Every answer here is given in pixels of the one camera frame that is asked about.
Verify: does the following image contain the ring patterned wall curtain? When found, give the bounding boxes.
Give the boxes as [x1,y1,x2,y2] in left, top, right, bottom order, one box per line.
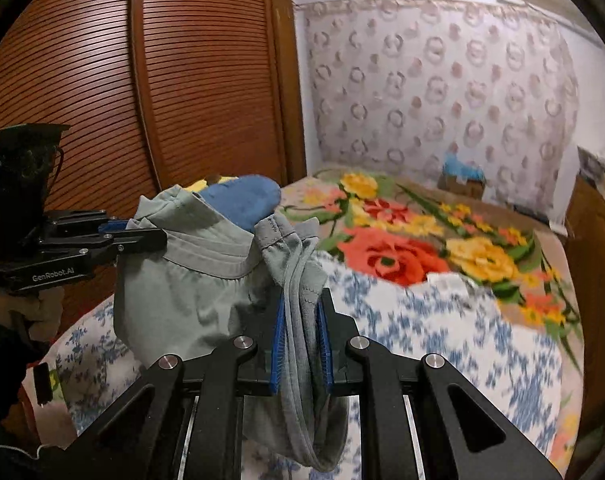
[297,0,580,226]

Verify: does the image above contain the wooden sideboard cabinet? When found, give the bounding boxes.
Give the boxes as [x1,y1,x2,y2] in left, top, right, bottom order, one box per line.
[565,175,605,461]

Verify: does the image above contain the small cardboard box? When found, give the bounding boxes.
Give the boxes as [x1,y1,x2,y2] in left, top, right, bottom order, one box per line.
[437,172,485,200]

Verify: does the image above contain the grey pants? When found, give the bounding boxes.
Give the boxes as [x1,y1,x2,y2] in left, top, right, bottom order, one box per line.
[113,184,353,472]

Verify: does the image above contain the person's left forearm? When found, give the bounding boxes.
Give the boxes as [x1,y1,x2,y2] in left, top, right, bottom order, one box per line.
[0,317,83,480]

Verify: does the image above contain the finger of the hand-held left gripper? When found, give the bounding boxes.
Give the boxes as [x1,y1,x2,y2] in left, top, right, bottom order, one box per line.
[85,228,167,266]
[47,208,129,235]

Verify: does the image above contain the white blue floral blanket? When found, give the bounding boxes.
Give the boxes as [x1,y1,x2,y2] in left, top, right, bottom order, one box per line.
[52,250,565,480]

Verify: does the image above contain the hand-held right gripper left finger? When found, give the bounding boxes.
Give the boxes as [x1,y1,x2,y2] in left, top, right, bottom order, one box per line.
[70,292,286,480]

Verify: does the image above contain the brown slatted wooden wardrobe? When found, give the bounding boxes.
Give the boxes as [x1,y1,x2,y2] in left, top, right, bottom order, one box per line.
[0,0,308,331]

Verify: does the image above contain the folded blue jeans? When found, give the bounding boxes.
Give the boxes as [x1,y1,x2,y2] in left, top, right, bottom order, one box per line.
[202,174,282,233]

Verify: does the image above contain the person's left hand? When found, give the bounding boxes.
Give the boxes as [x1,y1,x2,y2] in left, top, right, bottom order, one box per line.
[0,284,66,344]

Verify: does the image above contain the pink flowered blanket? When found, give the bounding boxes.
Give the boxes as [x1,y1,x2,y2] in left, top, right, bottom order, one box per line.
[182,167,583,471]

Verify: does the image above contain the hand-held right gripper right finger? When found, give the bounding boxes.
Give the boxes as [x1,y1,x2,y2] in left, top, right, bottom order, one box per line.
[316,287,565,480]

